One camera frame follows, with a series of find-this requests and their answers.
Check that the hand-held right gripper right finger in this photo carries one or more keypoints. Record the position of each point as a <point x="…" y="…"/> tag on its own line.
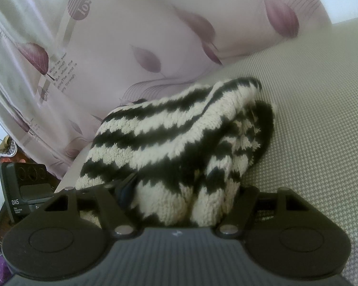
<point x="241" y="207"/>

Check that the floral pink pillow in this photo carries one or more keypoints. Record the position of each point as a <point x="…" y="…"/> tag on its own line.
<point x="122" y="41"/>

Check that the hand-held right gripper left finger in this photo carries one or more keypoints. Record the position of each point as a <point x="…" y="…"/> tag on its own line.
<point x="126" y="189"/>

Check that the black and cream striped knit sweater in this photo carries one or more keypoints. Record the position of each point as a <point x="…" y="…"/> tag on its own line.
<point x="179" y="143"/>

